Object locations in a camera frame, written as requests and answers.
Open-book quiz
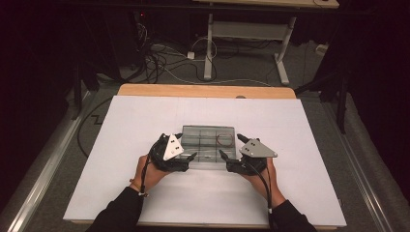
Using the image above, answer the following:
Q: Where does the person's right hand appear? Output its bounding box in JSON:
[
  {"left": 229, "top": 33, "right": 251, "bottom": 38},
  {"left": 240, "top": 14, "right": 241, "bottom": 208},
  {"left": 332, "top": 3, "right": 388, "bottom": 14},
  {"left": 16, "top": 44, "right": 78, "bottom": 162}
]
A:
[{"left": 242, "top": 157, "right": 288, "bottom": 209}]

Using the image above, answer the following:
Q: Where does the white-legged desk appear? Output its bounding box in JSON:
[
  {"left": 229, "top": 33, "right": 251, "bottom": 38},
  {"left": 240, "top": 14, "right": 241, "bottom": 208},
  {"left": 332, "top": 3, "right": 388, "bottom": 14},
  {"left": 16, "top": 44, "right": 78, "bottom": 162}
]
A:
[{"left": 192, "top": 0, "right": 340, "bottom": 87}]

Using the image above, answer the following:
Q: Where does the bundle of black floor cables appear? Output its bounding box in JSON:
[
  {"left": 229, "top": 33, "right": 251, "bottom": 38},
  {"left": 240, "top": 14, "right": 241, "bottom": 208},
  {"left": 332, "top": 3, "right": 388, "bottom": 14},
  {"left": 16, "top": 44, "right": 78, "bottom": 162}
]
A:
[{"left": 133, "top": 22, "right": 216, "bottom": 85}]

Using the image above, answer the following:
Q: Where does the hand-held gripper cable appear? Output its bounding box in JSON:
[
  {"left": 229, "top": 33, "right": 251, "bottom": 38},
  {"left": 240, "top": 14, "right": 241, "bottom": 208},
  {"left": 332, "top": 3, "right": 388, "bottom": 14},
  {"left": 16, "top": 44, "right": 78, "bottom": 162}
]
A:
[
  {"left": 244, "top": 159, "right": 276, "bottom": 232},
  {"left": 139, "top": 136, "right": 166, "bottom": 198}
]

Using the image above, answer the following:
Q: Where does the white table board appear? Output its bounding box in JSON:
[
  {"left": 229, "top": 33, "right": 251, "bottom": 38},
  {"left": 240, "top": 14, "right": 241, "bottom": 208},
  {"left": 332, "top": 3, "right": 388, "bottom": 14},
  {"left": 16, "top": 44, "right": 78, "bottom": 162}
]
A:
[{"left": 63, "top": 95, "right": 348, "bottom": 228}]

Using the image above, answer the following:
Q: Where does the right hand-held gripper cable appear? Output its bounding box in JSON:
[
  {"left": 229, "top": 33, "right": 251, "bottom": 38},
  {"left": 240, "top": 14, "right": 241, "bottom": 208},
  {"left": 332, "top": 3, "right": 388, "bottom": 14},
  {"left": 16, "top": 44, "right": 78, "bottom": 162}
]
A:
[{"left": 244, "top": 159, "right": 276, "bottom": 232}]

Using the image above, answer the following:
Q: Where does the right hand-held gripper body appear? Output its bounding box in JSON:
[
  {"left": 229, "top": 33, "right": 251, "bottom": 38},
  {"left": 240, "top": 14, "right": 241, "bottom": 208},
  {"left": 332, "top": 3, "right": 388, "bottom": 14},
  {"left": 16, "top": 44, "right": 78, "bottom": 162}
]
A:
[{"left": 225, "top": 137, "right": 278, "bottom": 177}]

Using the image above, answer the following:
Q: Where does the black floor cable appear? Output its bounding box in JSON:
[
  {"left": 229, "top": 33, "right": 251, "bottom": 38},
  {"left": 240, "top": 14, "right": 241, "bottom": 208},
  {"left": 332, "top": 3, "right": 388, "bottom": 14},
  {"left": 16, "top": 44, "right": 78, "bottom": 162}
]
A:
[{"left": 75, "top": 96, "right": 114, "bottom": 160}]

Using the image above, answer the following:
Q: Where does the person's left hand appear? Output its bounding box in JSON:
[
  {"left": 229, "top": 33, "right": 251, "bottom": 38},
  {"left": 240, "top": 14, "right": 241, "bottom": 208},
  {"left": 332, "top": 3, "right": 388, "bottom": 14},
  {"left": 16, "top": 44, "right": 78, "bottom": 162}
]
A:
[{"left": 129, "top": 154, "right": 172, "bottom": 198}]

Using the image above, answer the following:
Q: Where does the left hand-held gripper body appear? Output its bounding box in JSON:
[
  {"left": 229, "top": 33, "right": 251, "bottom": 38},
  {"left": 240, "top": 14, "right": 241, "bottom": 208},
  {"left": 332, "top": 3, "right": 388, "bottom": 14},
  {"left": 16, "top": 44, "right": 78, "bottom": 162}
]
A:
[{"left": 148, "top": 132, "right": 191, "bottom": 173}]

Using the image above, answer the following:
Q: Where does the thin wrist bracelet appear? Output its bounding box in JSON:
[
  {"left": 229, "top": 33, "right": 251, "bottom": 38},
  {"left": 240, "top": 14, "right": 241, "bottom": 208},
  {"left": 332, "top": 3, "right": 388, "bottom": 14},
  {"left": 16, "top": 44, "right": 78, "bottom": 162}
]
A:
[{"left": 129, "top": 178, "right": 150, "bottom": 198}]

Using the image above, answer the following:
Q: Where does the left hand-held gripper cable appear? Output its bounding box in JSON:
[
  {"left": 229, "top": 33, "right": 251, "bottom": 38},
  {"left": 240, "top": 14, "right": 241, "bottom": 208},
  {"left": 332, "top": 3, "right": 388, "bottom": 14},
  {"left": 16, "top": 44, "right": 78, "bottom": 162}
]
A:
[{"left": 139, "top": 136, "right": 166, "bottom": 198}]

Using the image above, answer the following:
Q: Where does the black metal stand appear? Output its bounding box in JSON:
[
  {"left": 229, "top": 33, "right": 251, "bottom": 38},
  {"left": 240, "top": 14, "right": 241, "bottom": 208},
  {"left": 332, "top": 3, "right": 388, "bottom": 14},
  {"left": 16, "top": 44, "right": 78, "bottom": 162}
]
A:
[
  {"left": 293, "top": 62, "right": 353, "bottom": 135},
  {"left": 71, "top": 62, "right": 102, "bottom": 121}
]

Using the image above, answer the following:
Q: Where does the wooden table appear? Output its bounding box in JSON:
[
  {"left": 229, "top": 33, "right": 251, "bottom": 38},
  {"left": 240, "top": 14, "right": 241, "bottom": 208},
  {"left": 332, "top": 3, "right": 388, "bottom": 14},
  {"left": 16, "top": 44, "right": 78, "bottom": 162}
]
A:
[{"left": 69, "top": 83, "right": 339, "bottom": 231}]

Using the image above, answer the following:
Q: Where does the clear plastic compartment box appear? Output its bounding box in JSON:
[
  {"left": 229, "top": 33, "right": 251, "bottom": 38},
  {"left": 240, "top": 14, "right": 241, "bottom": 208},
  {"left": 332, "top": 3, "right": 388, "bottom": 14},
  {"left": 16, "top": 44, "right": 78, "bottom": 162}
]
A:
[{"left": 178, "top": 124, "right": 238, "bottom": 171}]

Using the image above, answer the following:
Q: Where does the white floor box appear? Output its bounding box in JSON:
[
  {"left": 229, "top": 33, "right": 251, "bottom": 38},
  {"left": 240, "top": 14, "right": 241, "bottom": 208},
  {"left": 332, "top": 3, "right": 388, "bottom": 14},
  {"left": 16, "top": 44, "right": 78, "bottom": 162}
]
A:
[{"left": 314, "top": 43, "right": 330, "bottom": 55}]

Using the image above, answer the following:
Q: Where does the white floor cable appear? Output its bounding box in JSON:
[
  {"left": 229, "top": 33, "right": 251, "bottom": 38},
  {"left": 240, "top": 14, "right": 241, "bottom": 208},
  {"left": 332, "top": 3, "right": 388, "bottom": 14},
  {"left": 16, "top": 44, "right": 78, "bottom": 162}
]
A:
[{"left": 146, "top": 56, "right": 273, "bottom": 88}]

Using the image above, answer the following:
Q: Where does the aluminium floor rail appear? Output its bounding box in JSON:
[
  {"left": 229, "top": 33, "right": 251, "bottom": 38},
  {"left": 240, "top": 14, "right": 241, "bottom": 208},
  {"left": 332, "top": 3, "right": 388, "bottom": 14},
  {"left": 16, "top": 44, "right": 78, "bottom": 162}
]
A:
[
  {"left": 320, "top": 101, "right": 395, "bottom": 232},
  {"left": 0, "top": 91, "right": 98, "bottom": 232}
]

